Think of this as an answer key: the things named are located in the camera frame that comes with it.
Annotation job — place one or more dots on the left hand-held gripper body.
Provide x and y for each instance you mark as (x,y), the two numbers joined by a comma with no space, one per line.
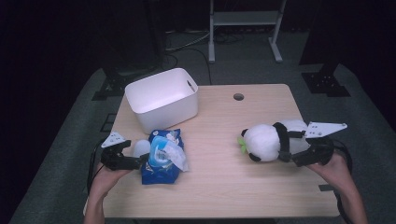
(113,155)

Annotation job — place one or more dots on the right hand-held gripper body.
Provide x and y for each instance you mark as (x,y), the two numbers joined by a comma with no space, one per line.
(320,149)

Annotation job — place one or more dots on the blue wet wipes pack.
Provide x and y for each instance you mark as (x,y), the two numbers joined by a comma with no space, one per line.
(158,174)

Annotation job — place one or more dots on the panda plush toy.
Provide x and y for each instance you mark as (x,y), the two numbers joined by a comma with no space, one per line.
(264,143)

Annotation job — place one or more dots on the white wet wipe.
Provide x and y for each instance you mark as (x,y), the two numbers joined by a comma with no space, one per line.
(179,158)

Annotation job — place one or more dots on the white plastic bin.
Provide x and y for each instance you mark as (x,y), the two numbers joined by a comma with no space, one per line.
(168,115)

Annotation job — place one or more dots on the person's right hand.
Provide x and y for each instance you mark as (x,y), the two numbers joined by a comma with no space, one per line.
(336,172)

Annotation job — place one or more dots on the person's left hand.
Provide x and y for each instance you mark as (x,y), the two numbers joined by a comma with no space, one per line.
(104,182)

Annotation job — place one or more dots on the black stand with square base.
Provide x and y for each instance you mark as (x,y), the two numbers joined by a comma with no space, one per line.
(325,82)

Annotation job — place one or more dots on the black stand with long feet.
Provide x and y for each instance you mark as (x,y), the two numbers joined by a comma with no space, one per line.
(113,82)

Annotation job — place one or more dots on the white metal stand frame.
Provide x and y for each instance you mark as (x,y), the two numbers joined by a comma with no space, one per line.
(246,18)

